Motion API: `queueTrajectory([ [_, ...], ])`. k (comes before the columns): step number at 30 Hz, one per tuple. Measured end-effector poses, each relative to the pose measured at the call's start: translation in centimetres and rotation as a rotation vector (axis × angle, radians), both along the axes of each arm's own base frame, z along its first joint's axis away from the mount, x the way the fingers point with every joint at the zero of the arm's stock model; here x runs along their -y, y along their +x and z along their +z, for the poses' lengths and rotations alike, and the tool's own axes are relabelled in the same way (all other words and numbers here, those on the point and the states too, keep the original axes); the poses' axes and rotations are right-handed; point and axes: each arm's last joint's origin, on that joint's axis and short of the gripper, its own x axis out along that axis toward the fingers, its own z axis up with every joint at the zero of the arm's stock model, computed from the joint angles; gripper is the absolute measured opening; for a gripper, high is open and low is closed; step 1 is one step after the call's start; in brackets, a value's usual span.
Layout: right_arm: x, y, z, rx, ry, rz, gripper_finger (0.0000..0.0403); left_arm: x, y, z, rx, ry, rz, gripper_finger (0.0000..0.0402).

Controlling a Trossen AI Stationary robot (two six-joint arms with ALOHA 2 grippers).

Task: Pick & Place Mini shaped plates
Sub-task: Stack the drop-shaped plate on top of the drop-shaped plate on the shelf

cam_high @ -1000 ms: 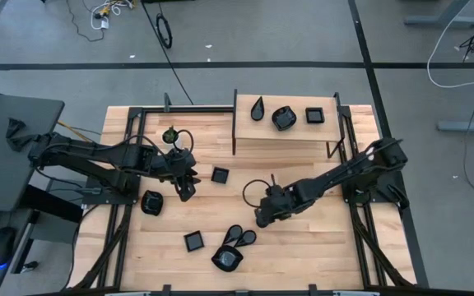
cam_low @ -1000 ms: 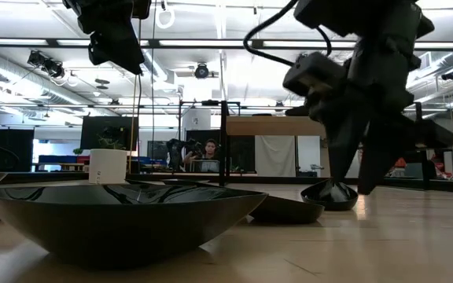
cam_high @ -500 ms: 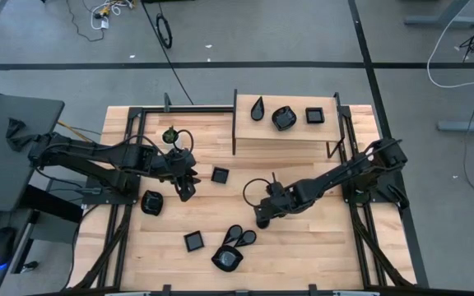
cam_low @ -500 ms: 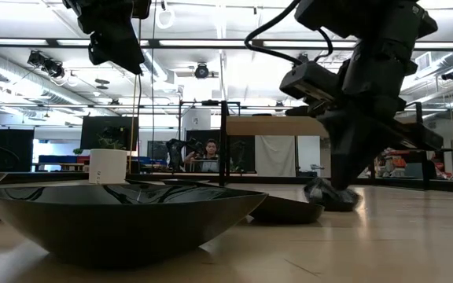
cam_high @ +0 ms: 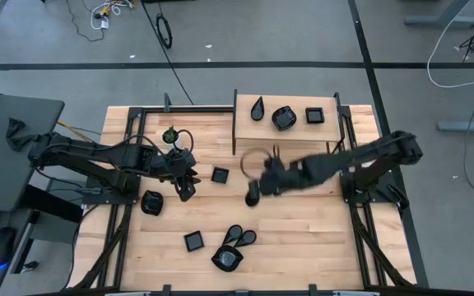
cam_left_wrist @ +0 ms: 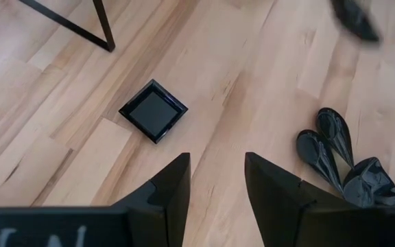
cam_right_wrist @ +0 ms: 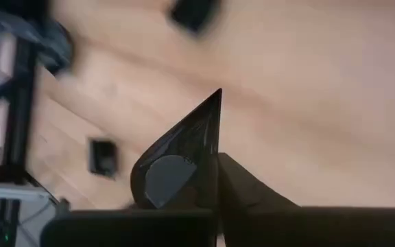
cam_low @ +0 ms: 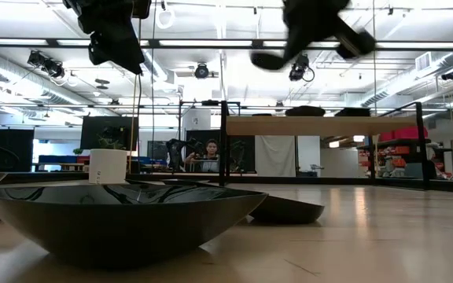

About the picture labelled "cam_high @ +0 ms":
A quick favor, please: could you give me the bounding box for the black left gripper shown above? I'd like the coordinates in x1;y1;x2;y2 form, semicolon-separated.
165;146;202;203

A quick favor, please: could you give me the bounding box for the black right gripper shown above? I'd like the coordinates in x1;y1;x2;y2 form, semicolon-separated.
248;158;304;199

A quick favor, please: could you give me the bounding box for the black leaf-shaped mini plate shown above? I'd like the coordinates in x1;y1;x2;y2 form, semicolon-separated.
140;189;165;217
211;244;244;273
244;191;262;208

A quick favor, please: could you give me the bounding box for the black round bowl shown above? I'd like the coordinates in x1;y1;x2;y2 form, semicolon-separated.
272;105;298;132

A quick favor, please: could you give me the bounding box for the black teardrop mini plate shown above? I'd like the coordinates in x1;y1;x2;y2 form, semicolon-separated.
235;229;258;248
250;96;266;123
223;224;244;245

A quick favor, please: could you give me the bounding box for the black square mini plate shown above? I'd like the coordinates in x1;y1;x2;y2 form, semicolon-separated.
183;230;206;253
210;166;230;185
304;106;326;125

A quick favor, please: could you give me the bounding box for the white plant pot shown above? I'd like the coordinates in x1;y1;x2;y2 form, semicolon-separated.
160;130;184;151

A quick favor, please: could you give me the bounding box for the small green plant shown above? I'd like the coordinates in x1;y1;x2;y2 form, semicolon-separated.
162;125;180;144

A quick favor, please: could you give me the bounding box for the wooden shelf with black legs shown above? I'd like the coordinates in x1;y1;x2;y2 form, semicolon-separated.
230;88;347;160

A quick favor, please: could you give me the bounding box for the grey desk base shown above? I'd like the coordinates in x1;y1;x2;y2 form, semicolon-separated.
10;176;86;275

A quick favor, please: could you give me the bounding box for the black crumpled object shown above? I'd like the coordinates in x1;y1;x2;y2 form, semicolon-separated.
6;134;35;153
6;118;27;139

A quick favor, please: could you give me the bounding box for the black computer mouse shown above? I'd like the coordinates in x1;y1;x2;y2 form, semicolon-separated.
0;226;17;268

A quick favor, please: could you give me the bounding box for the grey table base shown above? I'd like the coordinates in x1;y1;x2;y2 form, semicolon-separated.
437;109;474;133
404;0;474;29

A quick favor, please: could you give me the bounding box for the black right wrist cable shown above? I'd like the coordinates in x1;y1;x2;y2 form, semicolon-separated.
239;143;281;181

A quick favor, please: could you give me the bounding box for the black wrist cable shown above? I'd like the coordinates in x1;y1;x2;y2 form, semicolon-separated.
239;143;281;181
109;128;196;160

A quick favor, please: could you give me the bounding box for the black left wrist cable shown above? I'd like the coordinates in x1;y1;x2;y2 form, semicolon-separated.
109;128;196;160

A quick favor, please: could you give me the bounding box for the yellow floor cable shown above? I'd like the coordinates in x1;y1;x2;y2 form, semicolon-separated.
57;120;100;148

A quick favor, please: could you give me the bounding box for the black coiled floor cable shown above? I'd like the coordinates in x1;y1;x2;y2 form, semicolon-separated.
140;0;195;106

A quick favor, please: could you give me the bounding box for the white and yellow cable bundle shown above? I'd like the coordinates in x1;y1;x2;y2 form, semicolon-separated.
90;0;136;31

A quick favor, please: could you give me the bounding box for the white floor cable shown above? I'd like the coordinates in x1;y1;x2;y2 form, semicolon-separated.
425;0;474;90

